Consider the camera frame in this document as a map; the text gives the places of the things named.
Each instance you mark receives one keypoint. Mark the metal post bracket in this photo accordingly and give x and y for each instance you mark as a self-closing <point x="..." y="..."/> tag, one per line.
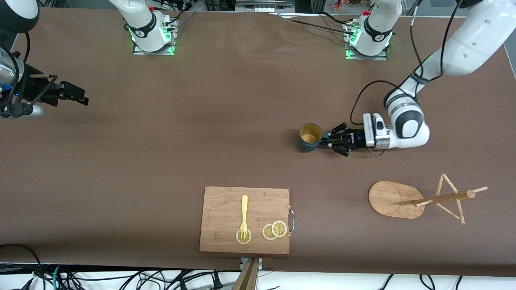
<point x="243" y="262"/>

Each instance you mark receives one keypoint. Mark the wooden post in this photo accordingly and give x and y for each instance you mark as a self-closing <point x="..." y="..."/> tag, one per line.
<point x="248" y="280"/>

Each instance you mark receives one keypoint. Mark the wooden cup rack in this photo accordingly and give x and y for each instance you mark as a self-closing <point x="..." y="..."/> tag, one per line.
<point x="391" y="199"/>

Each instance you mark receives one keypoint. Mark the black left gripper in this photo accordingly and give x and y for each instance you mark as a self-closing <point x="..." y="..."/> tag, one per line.
<point x="355" y="139"/>

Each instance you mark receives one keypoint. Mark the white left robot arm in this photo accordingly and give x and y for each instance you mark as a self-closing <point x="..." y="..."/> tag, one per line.
<point x="407" y="129"/>

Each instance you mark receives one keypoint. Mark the dark teal cup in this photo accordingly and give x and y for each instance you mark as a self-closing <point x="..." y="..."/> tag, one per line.
<point x="308" y="145"/>

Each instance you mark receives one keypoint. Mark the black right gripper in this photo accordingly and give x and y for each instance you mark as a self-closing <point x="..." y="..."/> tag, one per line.
<point x="32" y="89"/>

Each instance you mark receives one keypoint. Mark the dried lemon slice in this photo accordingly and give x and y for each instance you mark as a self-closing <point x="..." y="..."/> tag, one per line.
<point x="267" y="233"/>
<point x="243" y="241"/>
<point x="279" y="228"/>

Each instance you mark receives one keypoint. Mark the black power plug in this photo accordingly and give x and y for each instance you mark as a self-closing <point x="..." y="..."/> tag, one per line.
<point x="217" y="280"/>

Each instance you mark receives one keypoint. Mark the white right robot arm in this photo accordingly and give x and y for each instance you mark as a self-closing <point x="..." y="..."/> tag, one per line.
<point x="141" y="24"/>

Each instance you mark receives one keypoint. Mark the yellow plastic fork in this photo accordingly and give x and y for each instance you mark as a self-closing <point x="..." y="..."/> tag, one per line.
<point x="244" y="209"/>

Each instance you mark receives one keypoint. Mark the bamboo cutting board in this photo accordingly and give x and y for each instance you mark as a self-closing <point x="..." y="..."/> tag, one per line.
<point x="225" y="209"/>

